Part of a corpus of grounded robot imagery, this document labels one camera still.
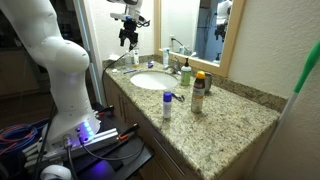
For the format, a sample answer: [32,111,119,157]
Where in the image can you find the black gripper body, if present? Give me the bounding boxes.
[118,19,140,44]

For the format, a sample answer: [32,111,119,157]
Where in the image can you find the white and orange tube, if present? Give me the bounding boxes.
[133,48,141,69]

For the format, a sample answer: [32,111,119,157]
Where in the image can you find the white tube with blue cap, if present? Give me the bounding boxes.
[162,47,171,68]

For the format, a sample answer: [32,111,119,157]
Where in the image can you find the clear plastic bottle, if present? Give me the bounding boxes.
[124,51,133,68]

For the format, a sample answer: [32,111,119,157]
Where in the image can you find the white paper packets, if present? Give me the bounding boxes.
[107,53,121,62]

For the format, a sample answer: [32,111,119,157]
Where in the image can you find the blue toothbrush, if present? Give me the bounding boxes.
[122,68,140,75]

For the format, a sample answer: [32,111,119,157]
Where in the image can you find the white door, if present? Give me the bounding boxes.
[72,0,105,106]

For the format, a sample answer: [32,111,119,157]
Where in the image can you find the white oval sink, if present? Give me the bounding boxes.
[129,71,180,91]

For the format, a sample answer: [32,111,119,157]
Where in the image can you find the chrome faucet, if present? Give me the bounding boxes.
[163,56,183,75]

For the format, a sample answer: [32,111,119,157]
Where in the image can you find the green soap pump bottle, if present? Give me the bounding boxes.
[180,57,193,87]

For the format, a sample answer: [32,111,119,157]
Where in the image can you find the wooden vanity cabinet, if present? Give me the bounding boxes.
[102,75,278,180]

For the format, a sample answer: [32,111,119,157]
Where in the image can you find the white bottle with purple cap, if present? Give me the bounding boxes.
[162,91,174,120]

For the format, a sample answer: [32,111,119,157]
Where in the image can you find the black and orange clamp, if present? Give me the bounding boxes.
[94,105,115,118]
[116,122,141,142]

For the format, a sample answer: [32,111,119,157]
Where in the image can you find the spray can with orange cap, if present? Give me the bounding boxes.
[190,70,207,115]

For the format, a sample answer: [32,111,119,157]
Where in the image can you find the steel cup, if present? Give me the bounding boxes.
[203,72,214,95]

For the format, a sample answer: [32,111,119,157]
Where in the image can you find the wood framed mirror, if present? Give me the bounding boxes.
[153,0,247,78]

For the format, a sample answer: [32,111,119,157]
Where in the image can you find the black cart top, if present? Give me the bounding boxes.
[61,102,155,180]

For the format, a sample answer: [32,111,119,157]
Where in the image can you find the white round object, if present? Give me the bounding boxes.
[39,164,73,180]

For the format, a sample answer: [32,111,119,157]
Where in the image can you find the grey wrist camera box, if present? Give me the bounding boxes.
[109,11,151,28]

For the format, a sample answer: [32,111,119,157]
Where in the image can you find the black power cable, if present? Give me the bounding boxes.
[101,49,135,105]

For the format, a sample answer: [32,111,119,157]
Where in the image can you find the metal cabinet handle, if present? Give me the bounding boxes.
[117,94,128,123]
[152,135,187,178]

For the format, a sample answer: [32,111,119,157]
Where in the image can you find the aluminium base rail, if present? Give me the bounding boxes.
[22,127,120,168]

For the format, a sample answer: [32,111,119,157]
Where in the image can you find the thin black base cable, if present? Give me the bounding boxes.
[77,132,146,162]

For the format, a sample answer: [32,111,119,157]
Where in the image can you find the grey base cable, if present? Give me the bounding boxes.
[62,134,80,180]

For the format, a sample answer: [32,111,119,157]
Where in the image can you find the blue and red cable bundle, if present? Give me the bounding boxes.
[0,118,49,156]

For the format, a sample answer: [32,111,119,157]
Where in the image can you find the green and white mop handle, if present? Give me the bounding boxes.
[266,39,320,148]

